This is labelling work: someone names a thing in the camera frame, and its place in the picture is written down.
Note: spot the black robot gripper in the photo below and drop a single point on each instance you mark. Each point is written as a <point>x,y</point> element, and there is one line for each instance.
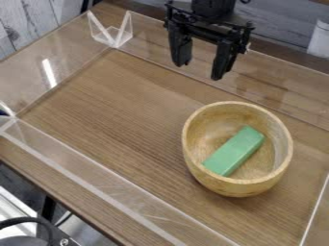
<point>211,20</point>

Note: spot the green rectangular block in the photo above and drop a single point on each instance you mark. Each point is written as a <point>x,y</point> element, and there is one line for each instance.
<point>235,151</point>

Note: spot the light wooden bowl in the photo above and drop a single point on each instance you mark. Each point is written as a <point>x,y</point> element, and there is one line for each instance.
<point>208,129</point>

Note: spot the white cylindrical container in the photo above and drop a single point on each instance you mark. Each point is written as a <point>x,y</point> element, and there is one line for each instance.
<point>319,45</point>

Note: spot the black metal table leg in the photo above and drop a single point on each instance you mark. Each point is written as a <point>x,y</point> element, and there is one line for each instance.
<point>49,208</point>

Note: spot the clear acrylic corner bracket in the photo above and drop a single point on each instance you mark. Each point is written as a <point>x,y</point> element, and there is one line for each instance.
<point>112,36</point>

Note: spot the clear acrylic tray wall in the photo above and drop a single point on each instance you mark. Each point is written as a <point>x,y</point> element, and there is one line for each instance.
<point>128,213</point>

